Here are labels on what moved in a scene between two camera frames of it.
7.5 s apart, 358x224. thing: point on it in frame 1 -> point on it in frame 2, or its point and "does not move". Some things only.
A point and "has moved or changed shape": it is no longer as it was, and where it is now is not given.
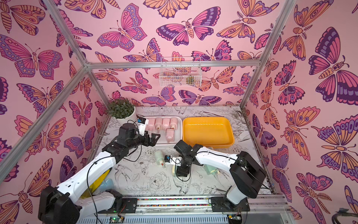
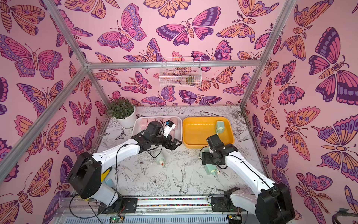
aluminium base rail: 267,209 does not move
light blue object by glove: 106,185 does not move
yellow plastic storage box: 210,132 does not move
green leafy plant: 120,108 does not move
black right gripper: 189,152 -> 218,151
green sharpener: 173,170 -> 220,127
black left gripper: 153,141 -> 168,146
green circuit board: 116,220 does not move
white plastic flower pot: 131,119 does not move
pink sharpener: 170,135 has moved or changed shape
